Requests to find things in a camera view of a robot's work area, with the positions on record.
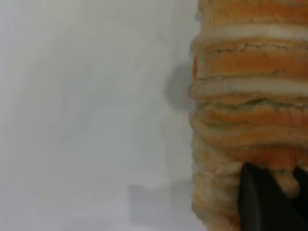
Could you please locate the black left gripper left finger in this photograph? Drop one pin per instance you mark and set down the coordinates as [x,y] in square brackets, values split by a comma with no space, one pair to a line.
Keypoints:
[262,204]

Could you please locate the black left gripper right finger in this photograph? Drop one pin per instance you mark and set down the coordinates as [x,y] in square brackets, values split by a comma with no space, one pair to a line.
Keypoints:
[304,192]

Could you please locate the striped orange bread roll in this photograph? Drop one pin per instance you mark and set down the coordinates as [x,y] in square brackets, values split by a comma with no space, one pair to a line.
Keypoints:
[245,96]

